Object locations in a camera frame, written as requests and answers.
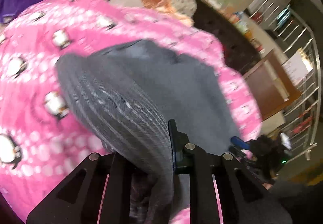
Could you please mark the orange fringed cloth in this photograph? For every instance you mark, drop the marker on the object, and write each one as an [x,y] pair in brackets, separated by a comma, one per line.
[166,7]

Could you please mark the brown wooden cabinet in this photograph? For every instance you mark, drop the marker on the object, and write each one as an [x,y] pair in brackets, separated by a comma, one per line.
[271,86]

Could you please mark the grey pinstripe suit jacket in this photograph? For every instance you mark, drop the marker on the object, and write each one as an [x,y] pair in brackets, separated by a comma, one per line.
[126,94]

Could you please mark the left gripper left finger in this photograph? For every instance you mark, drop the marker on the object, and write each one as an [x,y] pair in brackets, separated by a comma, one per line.
[96,191]

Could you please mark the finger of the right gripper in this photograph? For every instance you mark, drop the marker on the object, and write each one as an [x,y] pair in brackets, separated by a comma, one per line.
[239,143]

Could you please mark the pink penguin print blanket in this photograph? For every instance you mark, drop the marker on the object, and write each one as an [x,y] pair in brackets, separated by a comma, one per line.
[37,150]

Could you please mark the dark wooden nightstand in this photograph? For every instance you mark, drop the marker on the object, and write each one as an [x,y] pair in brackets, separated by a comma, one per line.
[239,53]

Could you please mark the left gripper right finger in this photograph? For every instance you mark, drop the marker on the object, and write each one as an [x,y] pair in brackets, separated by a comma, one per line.
[221,189]

